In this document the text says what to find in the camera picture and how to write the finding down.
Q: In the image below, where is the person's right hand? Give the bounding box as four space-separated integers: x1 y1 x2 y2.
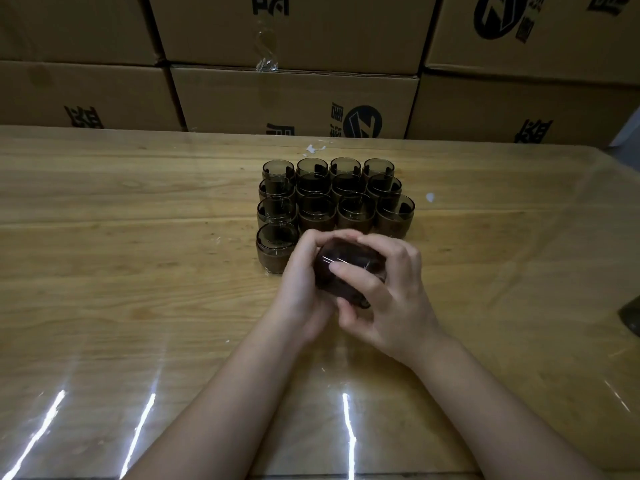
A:
327 233 447 371

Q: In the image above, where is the person's left hand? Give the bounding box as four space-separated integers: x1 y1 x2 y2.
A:
272 228 363 347

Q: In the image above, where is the smoky tinted glass cup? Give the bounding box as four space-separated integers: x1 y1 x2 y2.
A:
336 193 377 235
331 173 368 197
258 177 297 201
256 195 301 228
261 159 297 183
295 157 330 179
295 174 334 197
329 157 363 178
362 158 396 179
375 194 417 240
298 193 338 233
313 237 389 311
366 174 403 199
255 222 301 275

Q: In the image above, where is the cluster of smoky glass cups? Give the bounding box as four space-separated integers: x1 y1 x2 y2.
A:
618 294 640 339

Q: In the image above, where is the person's left forearm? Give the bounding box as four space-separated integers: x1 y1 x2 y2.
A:
122 314 309 480

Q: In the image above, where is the person's right forearm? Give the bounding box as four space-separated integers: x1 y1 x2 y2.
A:
407 332 606 480

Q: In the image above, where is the stack of brown cardboard boxes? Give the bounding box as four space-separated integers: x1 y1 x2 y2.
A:
0 0 640 148

